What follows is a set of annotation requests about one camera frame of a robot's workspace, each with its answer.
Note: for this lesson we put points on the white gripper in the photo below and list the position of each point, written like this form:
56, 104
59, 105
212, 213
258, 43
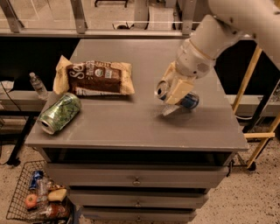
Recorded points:
191, 62

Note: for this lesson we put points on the blue silver redbull can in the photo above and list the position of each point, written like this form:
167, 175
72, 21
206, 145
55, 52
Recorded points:
190, 101

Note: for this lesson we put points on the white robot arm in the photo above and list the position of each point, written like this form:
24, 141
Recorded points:
228, 21

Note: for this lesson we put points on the green soda can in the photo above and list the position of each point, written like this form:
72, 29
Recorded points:
62, 112

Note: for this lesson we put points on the blue can in basket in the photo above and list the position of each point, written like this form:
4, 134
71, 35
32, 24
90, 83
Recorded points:
35, 176

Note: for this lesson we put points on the brown chip bag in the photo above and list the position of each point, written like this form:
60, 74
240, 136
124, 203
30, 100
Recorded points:
93, 77

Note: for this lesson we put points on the grey drawer cabinet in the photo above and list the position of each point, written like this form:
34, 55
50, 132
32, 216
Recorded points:
121, 159

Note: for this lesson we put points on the clear plastic water bottle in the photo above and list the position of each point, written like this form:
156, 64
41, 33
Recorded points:
38, 86

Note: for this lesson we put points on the yellow sponge in basket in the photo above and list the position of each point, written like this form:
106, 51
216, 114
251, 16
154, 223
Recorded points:
57, 195

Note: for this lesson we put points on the red snack bag in basket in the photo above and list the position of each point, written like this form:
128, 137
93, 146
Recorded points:
57, 211

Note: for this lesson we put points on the clear bottle in basket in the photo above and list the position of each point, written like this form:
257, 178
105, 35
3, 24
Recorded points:
42, 192

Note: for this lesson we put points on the red apple in basket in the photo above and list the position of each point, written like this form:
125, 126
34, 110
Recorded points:
31, 201

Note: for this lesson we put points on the black wire basket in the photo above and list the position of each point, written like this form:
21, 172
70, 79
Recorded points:
17, 210

